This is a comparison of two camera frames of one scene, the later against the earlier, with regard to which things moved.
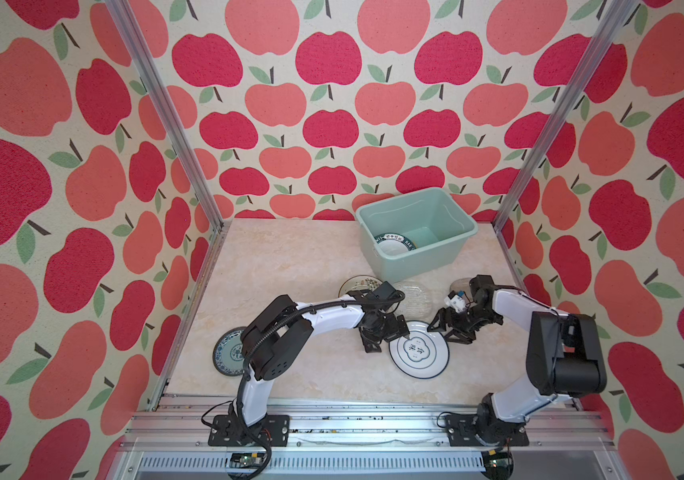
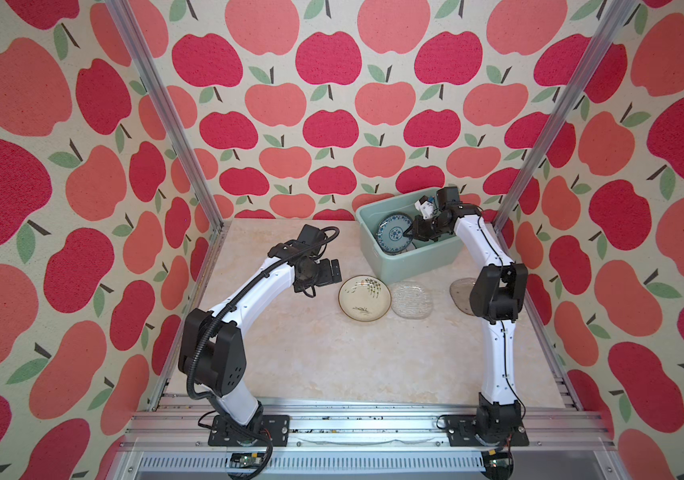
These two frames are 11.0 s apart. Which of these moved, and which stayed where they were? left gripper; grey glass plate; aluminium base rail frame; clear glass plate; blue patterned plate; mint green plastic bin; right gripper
Moved: left gripper; right gripper; blue patterned plate
Stayed: grey glass plate; aluminium base rail frame; clear glass plate; mint green plastic bin
